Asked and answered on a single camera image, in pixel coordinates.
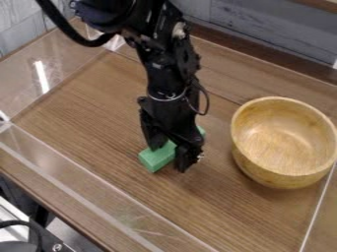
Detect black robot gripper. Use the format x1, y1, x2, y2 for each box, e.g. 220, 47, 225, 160
137, 96, 205, 173

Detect green rectangular block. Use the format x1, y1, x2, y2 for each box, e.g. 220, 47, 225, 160
138, 126, 206, 173

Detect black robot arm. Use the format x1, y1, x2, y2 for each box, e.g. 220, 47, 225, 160
71, 0, 205, 171

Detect brown wooden bowl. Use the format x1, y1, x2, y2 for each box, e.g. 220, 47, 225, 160
230, 96, 337, 190

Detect clear acrylic tray wall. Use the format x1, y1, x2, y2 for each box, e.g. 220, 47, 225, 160
0, 28, 337, 252

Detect clear acrylic corner bracket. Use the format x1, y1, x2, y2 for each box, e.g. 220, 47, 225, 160
82, 19, 127, 52

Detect black cable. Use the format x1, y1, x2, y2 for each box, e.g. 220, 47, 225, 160
0, 220, 47, 252

